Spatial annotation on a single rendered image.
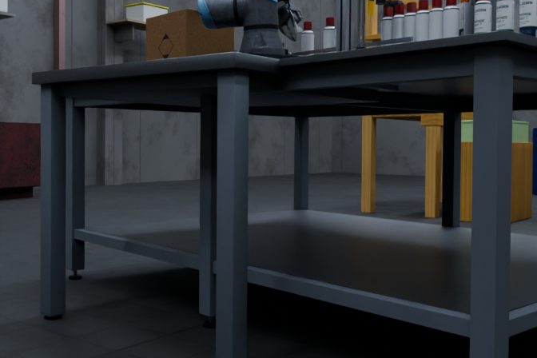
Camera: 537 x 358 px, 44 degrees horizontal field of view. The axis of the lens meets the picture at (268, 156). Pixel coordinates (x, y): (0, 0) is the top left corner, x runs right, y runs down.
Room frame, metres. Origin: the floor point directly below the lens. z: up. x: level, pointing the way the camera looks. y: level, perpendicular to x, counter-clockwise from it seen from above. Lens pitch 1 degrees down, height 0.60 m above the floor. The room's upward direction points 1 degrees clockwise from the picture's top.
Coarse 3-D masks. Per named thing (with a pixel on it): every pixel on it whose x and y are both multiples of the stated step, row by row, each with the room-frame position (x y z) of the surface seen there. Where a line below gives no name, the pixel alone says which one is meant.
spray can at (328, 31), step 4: (328, 20) 2.57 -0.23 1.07; (332, 20) 2.57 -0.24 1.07; (328, 24) 2.57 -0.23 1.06; (332, 24) 2.57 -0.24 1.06; (324, 28) 2.57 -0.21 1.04; (328, 28) 2.56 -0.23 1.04; (332, 28) 2.56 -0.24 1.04; (324, 32) 2.57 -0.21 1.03; (328, 32) 2.56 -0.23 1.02; (332, 32) 2.56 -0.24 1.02; (324, 36) 2.57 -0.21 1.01; (328, 36) 2.56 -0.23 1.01; (332, 36) 2.56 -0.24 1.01; (324, 40) 2.57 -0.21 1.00; (328, 40) 2.56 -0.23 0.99; (332, 40) 2.56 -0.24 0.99; (324, 44) 2.57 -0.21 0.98; (328, 44) 2.56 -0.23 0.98; (332, 44) 2.56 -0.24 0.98; (328, 52) 2.56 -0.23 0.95; (332, 52) 2.56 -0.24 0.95
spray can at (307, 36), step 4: (304, 24) 2.67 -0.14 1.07; (308, 24) 2.66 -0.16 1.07; (304, 28) 2.67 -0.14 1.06; (308, 28) 2.66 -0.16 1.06; (304, 32) 2.66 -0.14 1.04; (308, 32) 2.65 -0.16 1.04; (312, 32) 2.66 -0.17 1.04; (304, 36) 2.66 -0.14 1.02; (308, 36) 2.65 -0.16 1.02; (312, 36) 2.66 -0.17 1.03; (304, 40) 2.65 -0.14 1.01; (308, 40) 2.65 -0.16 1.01; (312, 40) 2.66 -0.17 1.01; (304, 44) 2.65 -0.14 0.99; (308, 44) 2.65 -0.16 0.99; (312, 44) 2.66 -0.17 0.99; (304, 48) 2.65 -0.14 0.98; (308, 48) 2.65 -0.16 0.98; (312, 48) 2.66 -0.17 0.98
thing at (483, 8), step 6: (480, 0) 2.09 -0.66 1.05; (486, 0) 2.08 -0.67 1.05; (480, 6) 2.08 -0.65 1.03; (486, 6) 2.07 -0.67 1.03; (480, 12) 2.08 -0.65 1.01; (486, 12) 2.07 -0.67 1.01; (480, 18) 2.08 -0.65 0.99; (486, 18) 2.07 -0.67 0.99; (480, 24) 2.08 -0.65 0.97; (486, 24) 2.07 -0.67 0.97; (474, 30) 2.11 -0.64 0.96; (480, 30) 2.08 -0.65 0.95; (486, 30) 2.07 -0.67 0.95
